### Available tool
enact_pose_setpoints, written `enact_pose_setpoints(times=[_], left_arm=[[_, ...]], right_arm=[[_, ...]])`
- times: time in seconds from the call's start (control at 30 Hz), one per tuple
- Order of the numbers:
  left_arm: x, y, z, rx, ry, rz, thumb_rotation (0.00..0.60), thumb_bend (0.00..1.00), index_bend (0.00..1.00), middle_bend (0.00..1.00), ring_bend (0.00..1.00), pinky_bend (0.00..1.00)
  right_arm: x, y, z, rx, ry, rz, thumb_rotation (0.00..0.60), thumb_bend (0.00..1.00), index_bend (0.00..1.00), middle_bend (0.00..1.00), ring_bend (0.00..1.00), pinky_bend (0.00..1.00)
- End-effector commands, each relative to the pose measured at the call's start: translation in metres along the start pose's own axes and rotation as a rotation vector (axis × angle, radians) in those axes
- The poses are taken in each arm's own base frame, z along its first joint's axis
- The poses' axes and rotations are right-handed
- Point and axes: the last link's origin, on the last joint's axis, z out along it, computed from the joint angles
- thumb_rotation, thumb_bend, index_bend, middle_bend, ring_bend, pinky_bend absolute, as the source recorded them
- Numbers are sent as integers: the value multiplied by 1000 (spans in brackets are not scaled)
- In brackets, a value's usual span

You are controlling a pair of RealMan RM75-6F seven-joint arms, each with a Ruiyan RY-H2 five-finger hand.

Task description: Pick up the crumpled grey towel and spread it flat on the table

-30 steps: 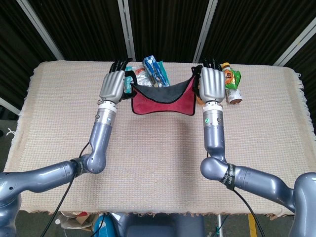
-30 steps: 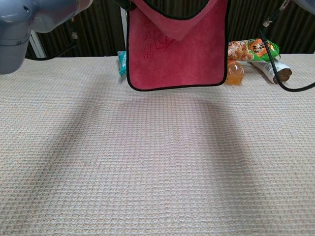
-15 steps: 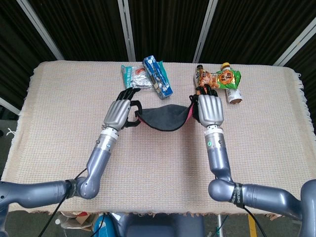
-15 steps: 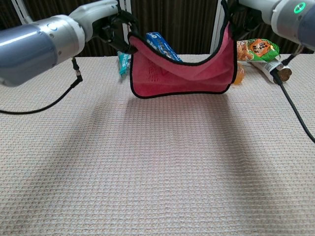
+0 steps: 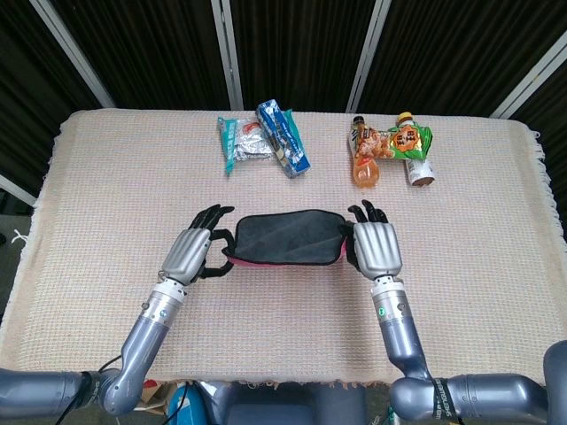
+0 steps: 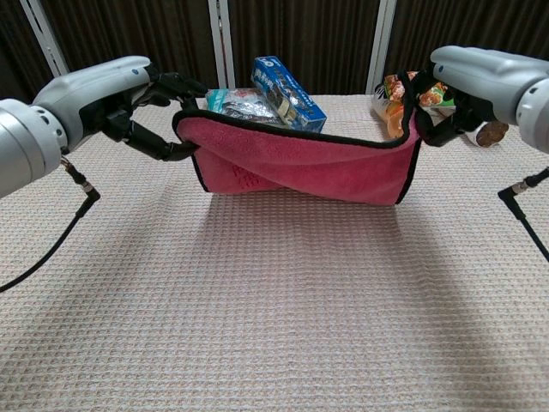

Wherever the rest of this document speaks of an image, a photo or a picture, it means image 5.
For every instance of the brown drink bottle white label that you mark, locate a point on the brown drink bottle white label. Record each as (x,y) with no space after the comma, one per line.
(418,170)

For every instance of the beige woven tablecloth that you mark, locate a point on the beige woven tablecloth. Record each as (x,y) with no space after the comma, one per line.
(111,177)

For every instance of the white metal frame post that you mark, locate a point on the white metal frame post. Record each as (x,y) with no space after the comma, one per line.
(228,53)
(71,48)
(531,73)
(17,190)
(367,53)

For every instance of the brown cardboard box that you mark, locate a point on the brown cardboard box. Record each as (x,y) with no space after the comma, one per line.
(155,389)

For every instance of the blue snack packet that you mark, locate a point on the blue snack packet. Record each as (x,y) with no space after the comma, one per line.
(279,133)

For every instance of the blue plastic object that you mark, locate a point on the blue plastic object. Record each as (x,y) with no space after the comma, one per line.
(181,403)

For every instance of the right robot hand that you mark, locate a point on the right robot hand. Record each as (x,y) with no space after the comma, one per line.
(376,248)

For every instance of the silver and teal snack packet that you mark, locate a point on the silver and teal snack packet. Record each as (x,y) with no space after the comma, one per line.
(248,146)

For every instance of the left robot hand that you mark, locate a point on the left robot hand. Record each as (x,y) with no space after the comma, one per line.
(186,254)

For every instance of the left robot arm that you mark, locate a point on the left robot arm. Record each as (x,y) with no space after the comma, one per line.
(142,327)

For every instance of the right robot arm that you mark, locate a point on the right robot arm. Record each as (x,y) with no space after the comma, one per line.
(403,327)

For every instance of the grey and red cloth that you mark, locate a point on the grey and red cloth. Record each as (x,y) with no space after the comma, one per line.
(283,239)

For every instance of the green and orange snack bag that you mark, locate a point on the green and orange snack bag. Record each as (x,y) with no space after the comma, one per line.
(398,141)

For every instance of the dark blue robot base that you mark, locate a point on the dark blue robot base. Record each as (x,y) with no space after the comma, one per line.
(288,405)

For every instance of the orange drink bottle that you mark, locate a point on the orange drink bottle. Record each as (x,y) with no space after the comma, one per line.
(367,172)

